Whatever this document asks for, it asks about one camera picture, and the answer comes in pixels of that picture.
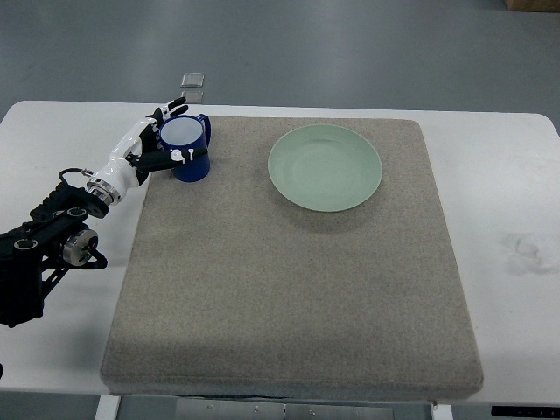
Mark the upper floor socket plate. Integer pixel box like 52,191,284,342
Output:
180,73,205,88

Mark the lower floor socket plate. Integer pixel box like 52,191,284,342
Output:
181,90,204,104

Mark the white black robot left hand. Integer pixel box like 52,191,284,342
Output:
87,97,189,205

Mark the light green plate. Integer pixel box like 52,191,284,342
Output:
268,124,383,213

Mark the cardboard box corner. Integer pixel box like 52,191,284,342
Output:
505,0,560,13

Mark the black table control panel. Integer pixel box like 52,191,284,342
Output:
491,406,560,419

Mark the blue mug white inside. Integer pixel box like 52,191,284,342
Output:
159,114,211,183

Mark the metal table frame bracket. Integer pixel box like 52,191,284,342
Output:
174,398,395,420

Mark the floor socket plate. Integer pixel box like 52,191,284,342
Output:
181,90,204,104
180,73,205,88

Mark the beige felt mat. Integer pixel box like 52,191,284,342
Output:
101,116,484,402

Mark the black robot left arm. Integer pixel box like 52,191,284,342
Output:
1,168,109,328

